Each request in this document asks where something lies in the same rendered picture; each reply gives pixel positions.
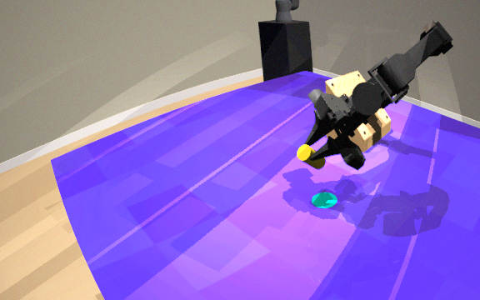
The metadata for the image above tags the yellow cylinder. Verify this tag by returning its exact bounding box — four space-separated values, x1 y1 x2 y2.
297 144 326 170

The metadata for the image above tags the cyan circle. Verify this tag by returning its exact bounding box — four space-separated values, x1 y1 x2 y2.
312 192 338 208

